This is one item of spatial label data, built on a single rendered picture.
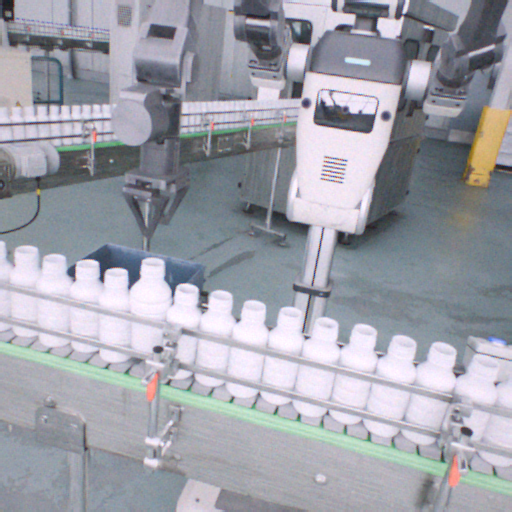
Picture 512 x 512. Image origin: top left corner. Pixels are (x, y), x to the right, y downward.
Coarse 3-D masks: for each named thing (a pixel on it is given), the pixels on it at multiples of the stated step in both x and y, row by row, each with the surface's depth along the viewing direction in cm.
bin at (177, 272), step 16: (96, 256) 147; (112, 256) 153; (128, 256) 151; (144, 256) 150; (160, 256) 149; (128, 272) 153; (176, 272) 149; (192, 272) 148; (128, 288) 155; (176, 288) 151
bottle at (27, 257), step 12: (24, 252) 91; (36, 252) 90; (24, 264) 89; (36, 264) 90; (12, 276) 89; (24, 276) 89; (36, 276) 90; (12, 300) 91; (24, 300) 91; (36, 300) 92; (12, 312) 93; (24, 312) 91; (36, 312) 92; (24, 336) 94; (36, 336) 95
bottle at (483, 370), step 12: (480, 360) 78; (492, 360) 77; (468, 372) 77; (480, 372) 75; (492, 372) 75; (456, 384) 78; (468, 384) 76; (480, 384) 76; (492, 384) 76; (468, 396) 76; (480, 396) 75; (492, 396) 76; (444, 420) 81; (468, 420) 77; (480, 420) 77; (480, 432) 78
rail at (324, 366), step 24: (0, 288) 89; (24, 288) 88; (96, 312) 86; (120, 312) 85; (72, 336) 89; (192, 336) 83; (216, 336) 82; (288, 360) 80; (312, 360) 79; (240, 384) 84; (264, 384) 83; (384, 384) 78; (408, 384) 77; (336, 408) 81; (480, 408) 75; (432, 432) 79; (504, 456) 77
